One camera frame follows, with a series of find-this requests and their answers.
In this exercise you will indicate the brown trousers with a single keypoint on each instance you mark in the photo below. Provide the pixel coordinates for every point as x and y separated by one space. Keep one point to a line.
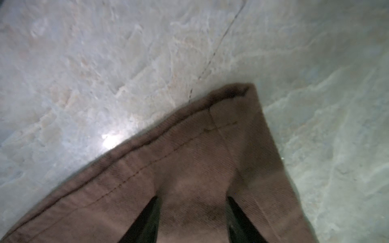
216 147

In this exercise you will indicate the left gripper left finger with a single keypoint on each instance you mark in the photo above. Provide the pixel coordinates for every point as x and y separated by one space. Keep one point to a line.
145 228

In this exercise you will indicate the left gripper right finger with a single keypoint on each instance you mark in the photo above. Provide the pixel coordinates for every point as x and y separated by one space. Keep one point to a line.
240 228

